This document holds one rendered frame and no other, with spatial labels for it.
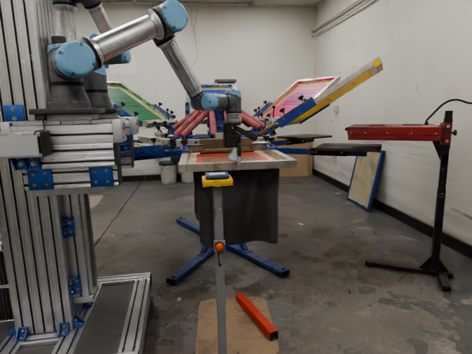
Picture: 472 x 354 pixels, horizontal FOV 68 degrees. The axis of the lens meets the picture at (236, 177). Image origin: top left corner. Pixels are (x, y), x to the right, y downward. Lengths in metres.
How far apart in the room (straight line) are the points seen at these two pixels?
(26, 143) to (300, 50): 5.82
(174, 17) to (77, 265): 1.21
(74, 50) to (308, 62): 5.71
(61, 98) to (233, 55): 5.22
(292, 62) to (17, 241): 5.64
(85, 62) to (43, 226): 0.79
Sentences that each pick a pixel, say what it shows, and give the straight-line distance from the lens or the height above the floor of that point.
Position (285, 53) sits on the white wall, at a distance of 6.68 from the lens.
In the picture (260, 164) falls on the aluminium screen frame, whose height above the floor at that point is 0.98.
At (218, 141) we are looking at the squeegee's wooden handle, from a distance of 2.27.
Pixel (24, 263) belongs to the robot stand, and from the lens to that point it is 1.89.
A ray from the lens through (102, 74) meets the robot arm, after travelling 1.98.
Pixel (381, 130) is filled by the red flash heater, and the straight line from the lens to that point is 2.58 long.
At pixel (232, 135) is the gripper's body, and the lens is 1.68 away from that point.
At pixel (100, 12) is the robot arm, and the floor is 1.75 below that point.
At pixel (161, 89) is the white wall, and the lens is 6.43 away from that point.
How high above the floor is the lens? 1.24
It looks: 11 degrees down
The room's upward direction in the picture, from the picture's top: 1 degrees counter-clockwise
